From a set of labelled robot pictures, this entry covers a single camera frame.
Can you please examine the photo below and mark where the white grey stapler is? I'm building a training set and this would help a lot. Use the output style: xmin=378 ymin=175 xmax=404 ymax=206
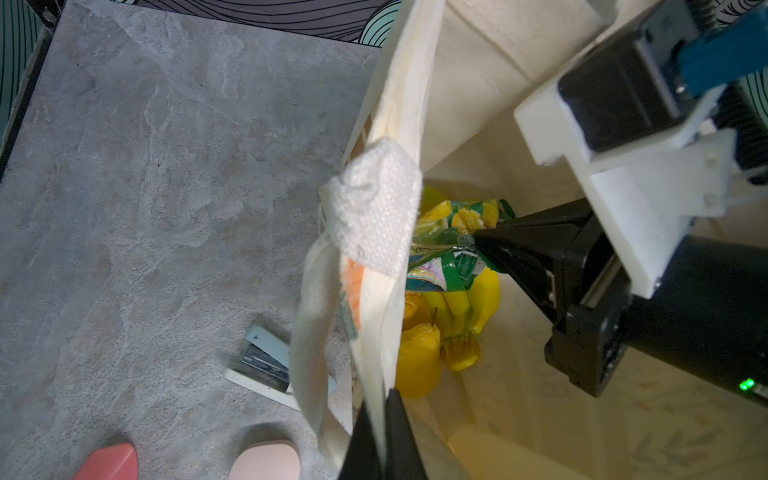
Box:
xmin=223 ymin=324 xmax=338 ymax=413

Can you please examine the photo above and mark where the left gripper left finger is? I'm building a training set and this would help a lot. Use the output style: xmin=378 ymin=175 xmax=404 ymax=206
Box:
xmin=338 ymin=405 xmax=383 ymax=480

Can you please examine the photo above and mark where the pink plastic scoop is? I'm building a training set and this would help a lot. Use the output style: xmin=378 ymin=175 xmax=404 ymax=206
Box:
xmin=72 ymin=443 xmax=139 ymax=480

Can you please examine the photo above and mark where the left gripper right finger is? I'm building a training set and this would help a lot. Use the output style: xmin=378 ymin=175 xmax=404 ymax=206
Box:
xmin=384 ymin=389 xmax=427 ymax=480

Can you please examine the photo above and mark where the small yellow pear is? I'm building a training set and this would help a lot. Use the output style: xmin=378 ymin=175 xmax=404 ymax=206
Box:
xmin=395 ymin=310 xmax=441 ymax=399

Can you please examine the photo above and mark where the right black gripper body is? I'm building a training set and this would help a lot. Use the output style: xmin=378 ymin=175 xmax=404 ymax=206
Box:
xmin=542 ymin=199 xmax=767 ymax=406

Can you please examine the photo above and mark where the pink round sponge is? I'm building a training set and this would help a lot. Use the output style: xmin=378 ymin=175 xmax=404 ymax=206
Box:
xmin=228 ymin=440 xmax=301 ymax=480

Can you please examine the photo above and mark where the cream canvas grocery bag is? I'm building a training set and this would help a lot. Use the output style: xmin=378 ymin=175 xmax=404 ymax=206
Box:
xmin=290 ymin=1 xmax=767 ymax=479

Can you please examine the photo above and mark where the large yellow banana bunch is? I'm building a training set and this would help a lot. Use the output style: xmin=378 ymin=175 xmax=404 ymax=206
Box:
xmin=418 ymin=186 xmax=500 ymax=372

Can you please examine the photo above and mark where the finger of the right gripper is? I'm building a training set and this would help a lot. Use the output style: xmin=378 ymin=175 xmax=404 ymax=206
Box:
xmin=473 ymin=199 xmax=594 ymax=324

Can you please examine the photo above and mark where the yellow green candy bag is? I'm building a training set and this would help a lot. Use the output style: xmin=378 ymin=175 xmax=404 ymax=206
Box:
xmin=406 ymin=199 xmax=515 ymax=293

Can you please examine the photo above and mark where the wrinkled yellow fruit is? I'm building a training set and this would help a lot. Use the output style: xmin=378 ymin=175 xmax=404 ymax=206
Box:
xmin=402 ymin=291 xmax=432 ymax=331

